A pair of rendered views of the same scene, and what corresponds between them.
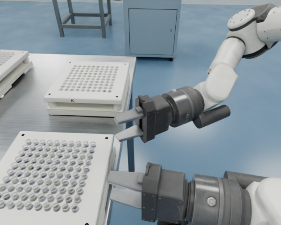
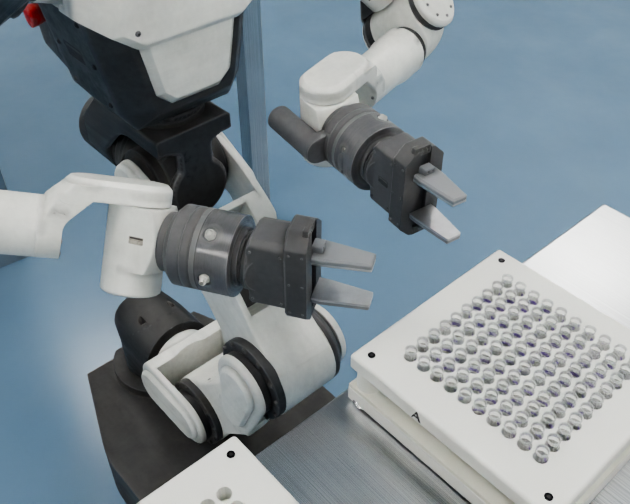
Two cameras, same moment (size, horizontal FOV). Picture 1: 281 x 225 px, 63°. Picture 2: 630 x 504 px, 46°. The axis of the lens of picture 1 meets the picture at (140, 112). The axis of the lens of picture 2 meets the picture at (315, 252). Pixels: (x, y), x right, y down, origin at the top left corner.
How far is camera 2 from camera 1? 0.90 m
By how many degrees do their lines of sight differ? 89
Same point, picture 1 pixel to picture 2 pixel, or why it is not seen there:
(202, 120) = not seen: hidden behind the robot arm
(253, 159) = not seen: outside the picture
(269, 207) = (350, 81)
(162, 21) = not seen: outside the picture
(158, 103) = (280, 225)
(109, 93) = (231, 485)
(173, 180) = (397, 143)
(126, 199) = (441, 220)
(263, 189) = (334, 86)
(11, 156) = (589, 445)
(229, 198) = (365, 108)
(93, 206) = (478, 272)
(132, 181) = (438, 176)
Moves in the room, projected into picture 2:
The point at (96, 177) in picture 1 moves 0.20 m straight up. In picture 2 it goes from (447, 302) to (473, 148)
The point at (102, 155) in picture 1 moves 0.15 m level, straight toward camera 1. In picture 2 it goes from (408, 327) to (463, 246)
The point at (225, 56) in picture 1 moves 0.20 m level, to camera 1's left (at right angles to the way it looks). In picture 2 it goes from (13, 198) to (129, 299)
